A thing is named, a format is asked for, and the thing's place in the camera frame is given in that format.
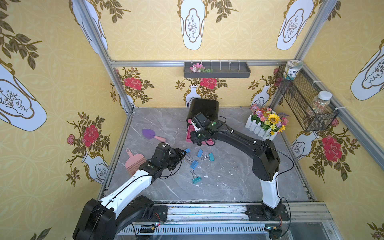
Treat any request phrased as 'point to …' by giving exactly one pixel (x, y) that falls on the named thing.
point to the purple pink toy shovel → (150, 134)
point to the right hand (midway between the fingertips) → (198, 133)
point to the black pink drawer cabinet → (208, 107)
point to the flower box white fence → (266, 124)
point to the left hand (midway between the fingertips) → (179, 153)
